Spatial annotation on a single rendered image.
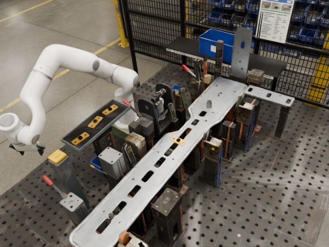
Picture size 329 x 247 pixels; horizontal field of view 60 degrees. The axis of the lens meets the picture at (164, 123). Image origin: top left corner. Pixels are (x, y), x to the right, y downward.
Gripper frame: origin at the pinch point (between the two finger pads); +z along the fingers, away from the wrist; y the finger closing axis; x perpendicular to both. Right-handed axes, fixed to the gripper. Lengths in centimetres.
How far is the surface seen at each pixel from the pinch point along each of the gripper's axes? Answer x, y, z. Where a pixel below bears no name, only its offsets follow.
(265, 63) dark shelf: -74, -139, 9
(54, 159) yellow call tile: 8.8, -15.6, -13.1
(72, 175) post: 11.9, -21.6, 0.3
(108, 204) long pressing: 27.3, -40.8, -6.1
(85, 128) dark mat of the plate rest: -9.5, -26.5, -8.7
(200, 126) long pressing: -19, -88, 2
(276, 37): -86, -144, -4
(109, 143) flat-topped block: -8.0, -37.6, 4.5
